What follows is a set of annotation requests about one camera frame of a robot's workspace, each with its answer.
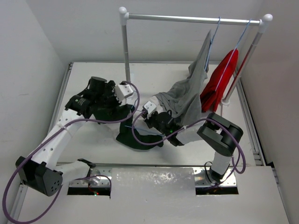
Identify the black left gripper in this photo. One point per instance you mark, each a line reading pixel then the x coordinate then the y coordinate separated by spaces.
pixel 109 89

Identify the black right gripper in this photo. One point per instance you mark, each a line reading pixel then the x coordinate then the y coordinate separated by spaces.
pixel 148 121

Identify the green and white t shirt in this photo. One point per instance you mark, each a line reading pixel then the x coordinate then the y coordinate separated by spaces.
pixel 125 135

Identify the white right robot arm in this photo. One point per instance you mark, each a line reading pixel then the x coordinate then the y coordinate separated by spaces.
pixel 220 134

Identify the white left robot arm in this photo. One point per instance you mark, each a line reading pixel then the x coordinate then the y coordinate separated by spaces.
pixel 40 171

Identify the grey t shirt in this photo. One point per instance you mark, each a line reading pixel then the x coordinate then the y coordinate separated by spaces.
pixel 183 99

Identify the red t shirt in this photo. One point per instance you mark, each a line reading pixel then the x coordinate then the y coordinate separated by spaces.
pixel 213 91

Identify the light blue hanger with red shirt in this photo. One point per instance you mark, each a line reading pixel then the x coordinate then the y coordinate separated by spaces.
pixel 235 48

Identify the light blue hanger with grey shirt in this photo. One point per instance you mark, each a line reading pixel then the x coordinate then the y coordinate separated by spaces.
pixel 210 46

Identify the white metal clothes rack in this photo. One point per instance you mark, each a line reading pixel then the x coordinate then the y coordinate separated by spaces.
pixel 262 25

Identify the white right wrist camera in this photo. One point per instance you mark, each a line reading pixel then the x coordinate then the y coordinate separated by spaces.
pixel 149 108

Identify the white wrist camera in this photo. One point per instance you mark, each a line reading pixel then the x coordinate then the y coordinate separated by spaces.
pixel 149 108
pixel 123 91

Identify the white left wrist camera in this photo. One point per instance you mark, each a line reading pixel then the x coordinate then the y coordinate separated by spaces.
pixel 123 91

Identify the shiny metal base plate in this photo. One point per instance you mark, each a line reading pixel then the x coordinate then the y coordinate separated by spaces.
pixel 185 177

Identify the aluminium table frame rail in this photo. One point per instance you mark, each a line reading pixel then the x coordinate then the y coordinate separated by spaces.
pixel 22 189

